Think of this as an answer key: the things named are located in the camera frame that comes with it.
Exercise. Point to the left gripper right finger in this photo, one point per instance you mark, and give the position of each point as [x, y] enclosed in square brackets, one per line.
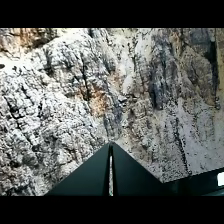
[133, 176]

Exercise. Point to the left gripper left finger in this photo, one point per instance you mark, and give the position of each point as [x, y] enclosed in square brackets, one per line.
[90, 176]

